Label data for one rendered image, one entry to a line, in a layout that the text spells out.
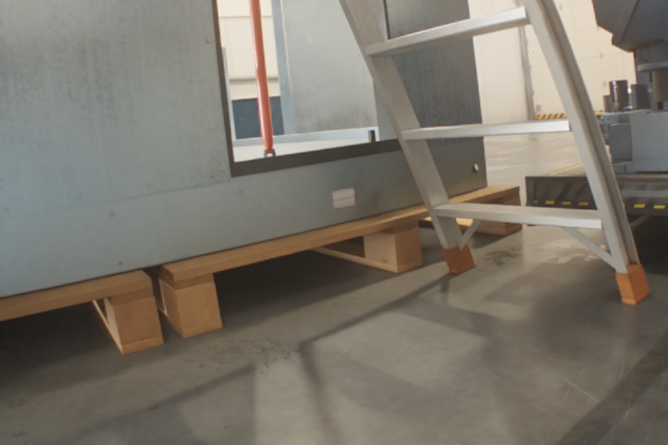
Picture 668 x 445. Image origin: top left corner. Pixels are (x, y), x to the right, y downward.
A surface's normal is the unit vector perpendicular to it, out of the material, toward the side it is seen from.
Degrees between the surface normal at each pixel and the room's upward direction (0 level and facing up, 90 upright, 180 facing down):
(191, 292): 90
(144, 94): 90
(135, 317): 90
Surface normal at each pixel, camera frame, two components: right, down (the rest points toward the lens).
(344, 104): 0.25, 0.05
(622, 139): -0.77, 0.14
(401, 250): 0.56, 0.00
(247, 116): 0.63, 0.29
